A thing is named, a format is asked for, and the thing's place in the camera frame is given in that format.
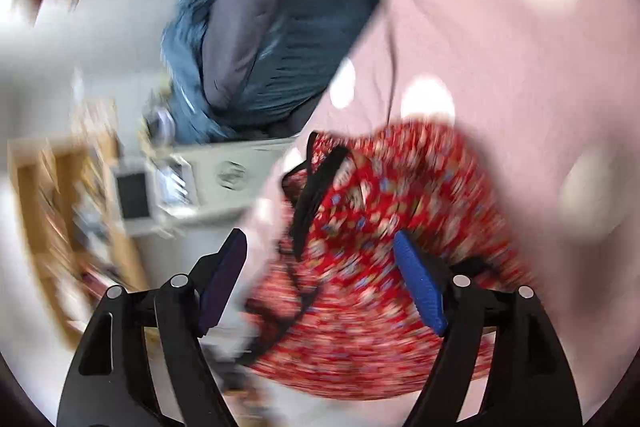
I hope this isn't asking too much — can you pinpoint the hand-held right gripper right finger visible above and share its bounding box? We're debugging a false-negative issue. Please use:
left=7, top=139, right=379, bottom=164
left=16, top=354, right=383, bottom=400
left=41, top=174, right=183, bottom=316
left=392, top=231, right=585, bottom=427

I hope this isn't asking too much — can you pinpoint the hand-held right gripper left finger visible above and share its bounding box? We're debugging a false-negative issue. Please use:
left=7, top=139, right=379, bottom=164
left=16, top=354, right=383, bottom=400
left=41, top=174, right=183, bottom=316
left=56, top=228, right=249, bottom=427

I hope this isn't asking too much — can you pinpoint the red floral quilted jacket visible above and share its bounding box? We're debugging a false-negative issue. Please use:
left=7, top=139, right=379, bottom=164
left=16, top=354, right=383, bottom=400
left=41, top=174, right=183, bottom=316
left=244, top=119, right=540, bottom=396

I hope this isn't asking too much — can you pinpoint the white standing appliance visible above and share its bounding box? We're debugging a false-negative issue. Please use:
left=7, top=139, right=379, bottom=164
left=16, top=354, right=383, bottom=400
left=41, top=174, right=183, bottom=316
left=114, top=136, right=302, bottom=239

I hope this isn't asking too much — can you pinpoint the wooden shelf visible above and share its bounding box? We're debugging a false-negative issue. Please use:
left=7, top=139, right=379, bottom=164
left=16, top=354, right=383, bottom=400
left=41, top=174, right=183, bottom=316
left=7, top=134, right=152, bottom=351

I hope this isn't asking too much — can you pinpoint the pink polka dot blanket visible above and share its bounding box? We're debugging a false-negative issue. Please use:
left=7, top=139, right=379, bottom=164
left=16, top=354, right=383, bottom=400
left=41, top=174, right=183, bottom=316
left=234, top=0, right=640, bottom=427

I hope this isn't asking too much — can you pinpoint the grey duvet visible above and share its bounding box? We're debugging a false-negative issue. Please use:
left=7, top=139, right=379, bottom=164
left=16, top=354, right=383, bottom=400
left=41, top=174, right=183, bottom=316
left=202, top=0, right=407, bottom=108

